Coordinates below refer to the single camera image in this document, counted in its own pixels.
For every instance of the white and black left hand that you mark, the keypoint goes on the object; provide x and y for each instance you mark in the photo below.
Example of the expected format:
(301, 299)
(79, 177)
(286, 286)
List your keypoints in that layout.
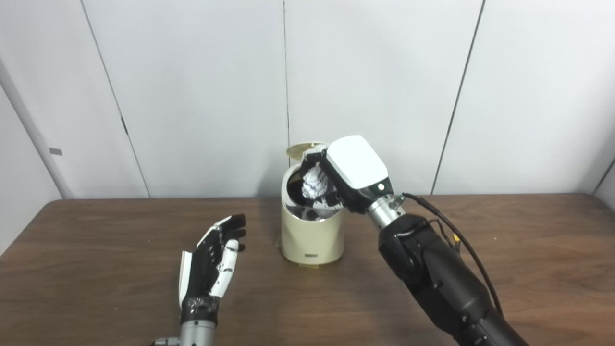
(204, 274)

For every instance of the white and black right hand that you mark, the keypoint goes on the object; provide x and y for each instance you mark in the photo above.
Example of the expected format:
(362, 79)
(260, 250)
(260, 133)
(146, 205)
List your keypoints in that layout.
(358, 161)

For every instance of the white paper ball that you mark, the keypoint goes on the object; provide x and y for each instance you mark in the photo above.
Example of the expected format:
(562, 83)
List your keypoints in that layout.
(314, 185)

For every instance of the cream-colored lidded bin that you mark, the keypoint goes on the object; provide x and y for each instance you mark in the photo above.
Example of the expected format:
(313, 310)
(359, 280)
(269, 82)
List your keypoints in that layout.
(312, 238)

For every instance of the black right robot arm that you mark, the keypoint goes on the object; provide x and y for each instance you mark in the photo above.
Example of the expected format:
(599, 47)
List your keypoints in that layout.
(437, 274)

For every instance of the black wall panel hinge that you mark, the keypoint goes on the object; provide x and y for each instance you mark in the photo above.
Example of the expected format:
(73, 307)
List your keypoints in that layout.
(125, 126)

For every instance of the small grey wall tag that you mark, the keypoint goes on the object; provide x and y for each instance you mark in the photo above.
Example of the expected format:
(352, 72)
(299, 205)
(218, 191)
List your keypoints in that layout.
(55, 151)

